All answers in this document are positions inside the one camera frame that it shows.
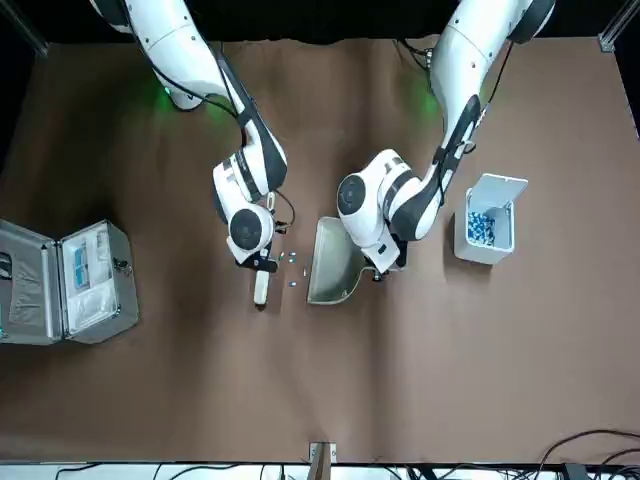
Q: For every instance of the blue white capsule heap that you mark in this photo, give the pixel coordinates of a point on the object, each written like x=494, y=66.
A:
x=480, y=230

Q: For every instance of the open aluminium case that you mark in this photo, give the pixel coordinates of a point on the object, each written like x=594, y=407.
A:
x=35, y=300

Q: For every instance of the white medicine bottle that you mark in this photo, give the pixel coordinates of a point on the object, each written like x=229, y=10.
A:
x=101, y=245

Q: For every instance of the white trash can with lid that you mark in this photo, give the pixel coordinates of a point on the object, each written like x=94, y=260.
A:
x=487, y=252

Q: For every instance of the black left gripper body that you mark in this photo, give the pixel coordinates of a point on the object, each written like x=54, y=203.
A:
x=400, y=255

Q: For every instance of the pale green plastic dustpan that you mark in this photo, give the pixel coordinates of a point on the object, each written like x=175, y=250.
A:
x=330, y=270

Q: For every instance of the white brush with black bristles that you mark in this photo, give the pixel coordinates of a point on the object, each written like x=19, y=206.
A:
x=260, y=287

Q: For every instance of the clear plastic packet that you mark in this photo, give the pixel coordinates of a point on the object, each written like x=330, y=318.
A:
x=92, y=306

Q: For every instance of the aluminium frame post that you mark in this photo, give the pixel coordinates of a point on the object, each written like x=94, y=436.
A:
x=322, y=455

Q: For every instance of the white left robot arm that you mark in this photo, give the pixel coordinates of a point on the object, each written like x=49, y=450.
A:
x=465, y=65

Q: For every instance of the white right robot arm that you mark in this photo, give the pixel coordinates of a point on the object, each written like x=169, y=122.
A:
x=170, y=45

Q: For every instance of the blue white medicine box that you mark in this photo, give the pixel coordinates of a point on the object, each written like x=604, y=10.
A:
x=81, y=267

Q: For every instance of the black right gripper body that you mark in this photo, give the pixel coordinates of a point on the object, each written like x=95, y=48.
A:
x=257, y=263

